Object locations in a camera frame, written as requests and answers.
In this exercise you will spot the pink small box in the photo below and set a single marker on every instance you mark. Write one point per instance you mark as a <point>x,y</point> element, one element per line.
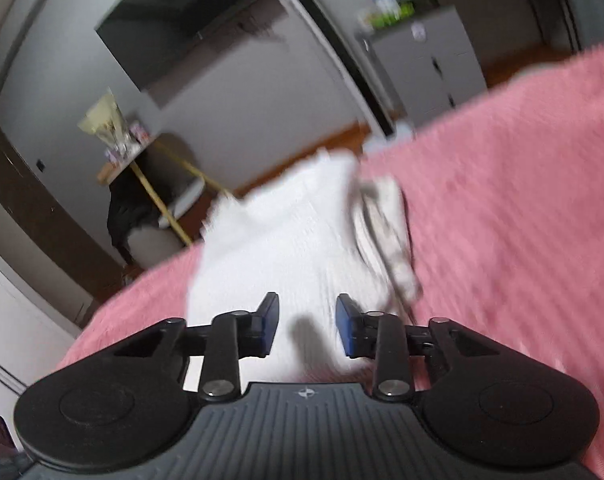
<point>140,131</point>

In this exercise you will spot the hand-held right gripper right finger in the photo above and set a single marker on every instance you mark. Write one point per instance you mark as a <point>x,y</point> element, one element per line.
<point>344,330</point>

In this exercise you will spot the white knitted sweater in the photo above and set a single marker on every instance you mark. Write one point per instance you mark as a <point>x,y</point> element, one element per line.
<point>282,240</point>

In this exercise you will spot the white tower fan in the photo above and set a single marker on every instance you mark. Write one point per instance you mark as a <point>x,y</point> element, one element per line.
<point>332,45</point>

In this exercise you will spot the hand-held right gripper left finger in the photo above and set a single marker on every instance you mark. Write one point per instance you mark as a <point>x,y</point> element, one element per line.
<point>269,327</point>

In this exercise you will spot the green wrapper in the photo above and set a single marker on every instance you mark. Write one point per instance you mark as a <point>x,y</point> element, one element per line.
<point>392,16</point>

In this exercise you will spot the grey white patterned cloth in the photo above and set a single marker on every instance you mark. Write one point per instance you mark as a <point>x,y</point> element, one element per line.
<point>387,230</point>

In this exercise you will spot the dark brown door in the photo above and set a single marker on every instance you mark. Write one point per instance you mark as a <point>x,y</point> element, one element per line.
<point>31,220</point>

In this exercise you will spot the black wall television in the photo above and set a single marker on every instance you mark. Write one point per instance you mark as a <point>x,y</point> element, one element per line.
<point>181,20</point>

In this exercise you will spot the pink ribbed blanket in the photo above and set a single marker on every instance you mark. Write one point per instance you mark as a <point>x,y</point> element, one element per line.
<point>507,210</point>

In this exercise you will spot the grey drawer cabinet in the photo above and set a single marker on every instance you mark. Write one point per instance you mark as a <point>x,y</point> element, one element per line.
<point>432,70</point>

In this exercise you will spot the wooden side table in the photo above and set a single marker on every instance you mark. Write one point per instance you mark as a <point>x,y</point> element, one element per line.
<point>114,172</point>

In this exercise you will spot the white cupboard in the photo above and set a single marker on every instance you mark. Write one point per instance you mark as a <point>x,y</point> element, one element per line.
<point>11,320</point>

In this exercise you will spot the white bin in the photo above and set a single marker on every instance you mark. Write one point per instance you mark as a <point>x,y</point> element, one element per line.
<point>151,245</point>

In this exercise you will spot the cream wrapped bouquet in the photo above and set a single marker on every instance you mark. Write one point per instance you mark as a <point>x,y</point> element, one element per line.
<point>101,115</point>

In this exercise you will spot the wall socket strip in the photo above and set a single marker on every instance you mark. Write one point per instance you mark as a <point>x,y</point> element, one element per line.
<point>254,27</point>

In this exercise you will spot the black hanging garment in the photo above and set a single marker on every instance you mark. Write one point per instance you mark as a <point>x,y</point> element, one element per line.
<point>126,205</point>

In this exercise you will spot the white container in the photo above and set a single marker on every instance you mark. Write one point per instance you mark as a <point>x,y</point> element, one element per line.
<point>366,19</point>

